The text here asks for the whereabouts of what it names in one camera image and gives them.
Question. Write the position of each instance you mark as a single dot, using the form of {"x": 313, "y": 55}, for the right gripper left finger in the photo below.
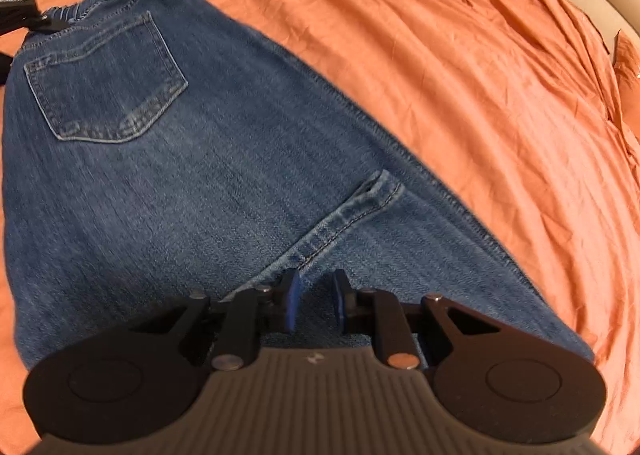
{"x": 253, "y": 313}

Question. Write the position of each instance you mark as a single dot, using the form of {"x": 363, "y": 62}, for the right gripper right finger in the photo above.
{"x": 380, "y": 315}

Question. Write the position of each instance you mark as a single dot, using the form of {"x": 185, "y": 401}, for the blue denim jeans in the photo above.
{"x": 152, "y": 148}

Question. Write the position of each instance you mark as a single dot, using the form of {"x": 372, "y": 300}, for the orange duvet cover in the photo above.
{"x": 516, "y": 105}

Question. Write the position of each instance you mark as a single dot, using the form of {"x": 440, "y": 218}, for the orange pillow right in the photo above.
{"x": 627, "y": 70}

